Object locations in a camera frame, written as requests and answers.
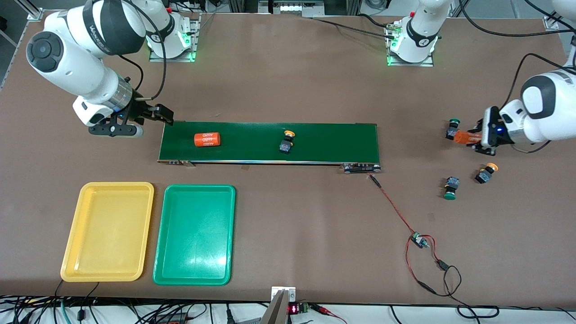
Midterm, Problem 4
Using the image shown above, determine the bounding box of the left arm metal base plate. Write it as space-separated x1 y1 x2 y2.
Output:
385 22 435 68

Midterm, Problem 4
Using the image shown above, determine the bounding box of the small metal clamp bracket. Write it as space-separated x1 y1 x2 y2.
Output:
271 286 297 301

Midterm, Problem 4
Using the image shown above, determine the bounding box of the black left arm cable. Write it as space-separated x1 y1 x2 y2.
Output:
458 0 576 154

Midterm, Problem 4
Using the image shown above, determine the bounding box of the red black twisted wire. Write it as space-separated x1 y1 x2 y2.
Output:
369 174 418 238

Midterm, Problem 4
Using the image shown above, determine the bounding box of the grey camera mount bar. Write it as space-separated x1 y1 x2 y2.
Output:
260 289 291 324

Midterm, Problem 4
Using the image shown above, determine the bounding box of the thin black wire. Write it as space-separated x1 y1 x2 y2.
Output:
434 259 500 319

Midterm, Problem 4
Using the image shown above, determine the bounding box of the green conveyor belt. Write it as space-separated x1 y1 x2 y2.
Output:
157 120 382 175

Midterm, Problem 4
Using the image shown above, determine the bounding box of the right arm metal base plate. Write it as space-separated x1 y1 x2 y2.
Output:
148 13 202 63

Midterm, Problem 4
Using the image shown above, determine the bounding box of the black power cable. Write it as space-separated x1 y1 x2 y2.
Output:
312 13 399 39

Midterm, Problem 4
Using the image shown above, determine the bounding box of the thin red wire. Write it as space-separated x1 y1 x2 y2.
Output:
405 234 439 295

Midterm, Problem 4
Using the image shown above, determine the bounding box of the red clip lead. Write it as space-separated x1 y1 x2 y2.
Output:
310 304 348 324

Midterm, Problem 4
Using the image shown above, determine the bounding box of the yellow plastic tray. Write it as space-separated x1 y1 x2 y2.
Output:
60 182 155 283

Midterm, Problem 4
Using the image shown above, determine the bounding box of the yellow mushroom push button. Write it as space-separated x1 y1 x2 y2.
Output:
279 130 296 155
474 162 499 185

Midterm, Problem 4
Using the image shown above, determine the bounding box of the tangled black cable bundle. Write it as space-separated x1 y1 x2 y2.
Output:
0 295 59 324

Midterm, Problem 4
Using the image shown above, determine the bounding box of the orange cylinder white print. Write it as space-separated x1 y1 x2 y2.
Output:
453 129 481 145
193 132 222 148

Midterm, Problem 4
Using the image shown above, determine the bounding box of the green plastic tray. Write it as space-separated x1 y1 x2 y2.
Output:
153 184 237 286

